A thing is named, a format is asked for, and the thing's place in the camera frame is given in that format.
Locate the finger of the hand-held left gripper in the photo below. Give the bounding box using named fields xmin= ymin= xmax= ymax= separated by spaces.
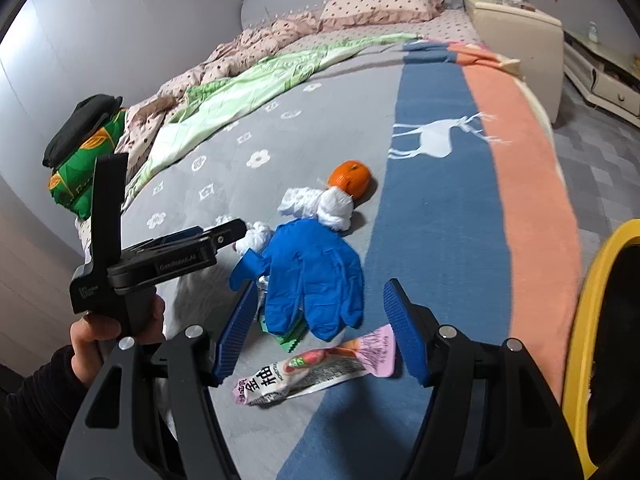
xmin=200 ymin=217 xmax=248 ymax=261
xmin=125 ymin=226 xmax=206 ymax=253

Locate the pink and white snack wrapper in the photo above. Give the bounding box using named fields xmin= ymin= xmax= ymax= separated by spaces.
xmin=231 ymin=324 xmax=398 ymax=407

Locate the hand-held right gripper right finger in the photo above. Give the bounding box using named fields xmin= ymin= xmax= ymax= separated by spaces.
xmin=382 ymin=277 xmax=585 ymax=480

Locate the pink dotted quilt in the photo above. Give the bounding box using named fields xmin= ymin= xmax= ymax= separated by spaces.
xmin=117 ymin=12 xmax=326 ymax=161

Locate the green snack packet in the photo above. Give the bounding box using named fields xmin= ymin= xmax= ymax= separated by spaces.
xmin=257 ymin=275 xmax=309 ymax=354

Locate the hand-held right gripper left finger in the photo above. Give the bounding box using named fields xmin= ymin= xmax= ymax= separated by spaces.
xmin=56 ymin=280 xmax=261 ymax=480

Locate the orange tangerine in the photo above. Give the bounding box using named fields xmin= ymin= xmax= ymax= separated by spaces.
xmin=328 ymin=160 xmax=372 ymax=198

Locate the person's left forearm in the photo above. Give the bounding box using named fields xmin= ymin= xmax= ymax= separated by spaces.
xmin=0 ymin=345 xmax=96 ymax=480

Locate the black folded clothing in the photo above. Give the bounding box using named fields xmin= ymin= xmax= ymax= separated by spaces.
xmin=41 ymin=93 xmax=124 ymax=168

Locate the pink dotted pillow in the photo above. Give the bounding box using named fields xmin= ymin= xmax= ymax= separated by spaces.
xmin=320 ymin=0 xmax=446 ymax=31

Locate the grey blue orange deer blanket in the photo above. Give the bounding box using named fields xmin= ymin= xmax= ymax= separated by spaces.
xmin=75 ymin=40 xmax=586 ymax=480

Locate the blue rubber glove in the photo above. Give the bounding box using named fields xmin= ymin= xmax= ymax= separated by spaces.
xmin=230 ymin=220 xmax=365 ymax=341

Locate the person's left hand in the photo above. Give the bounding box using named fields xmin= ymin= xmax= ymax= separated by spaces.
xmin=70 ymin=295 xmax=167 ymax=382

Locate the cream nightstand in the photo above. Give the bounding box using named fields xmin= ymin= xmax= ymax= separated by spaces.
xmin=452 ymin=0 xmax=565 ymax=123

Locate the dotted bed sheet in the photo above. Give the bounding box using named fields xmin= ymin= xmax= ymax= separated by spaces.
xmin=280 ymin=10 xmax=483 ymax=53

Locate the cream coffee table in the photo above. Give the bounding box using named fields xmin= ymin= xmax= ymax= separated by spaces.
xmin=562 ymin=30 xmax=640 ymax=126

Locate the grey upholstered bed headboard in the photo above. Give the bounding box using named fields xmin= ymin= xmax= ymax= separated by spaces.
xmin=240 ymin=0 xmax=458 ymax=36

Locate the yellow rimmed trash bin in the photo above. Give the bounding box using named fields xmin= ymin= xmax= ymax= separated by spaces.
xmin=560 ymin=219 xmax=640 ymax=480

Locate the green patterned quilt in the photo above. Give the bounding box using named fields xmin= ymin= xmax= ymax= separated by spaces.
xmin=122 ymin=32 xmax=421 ymax=206

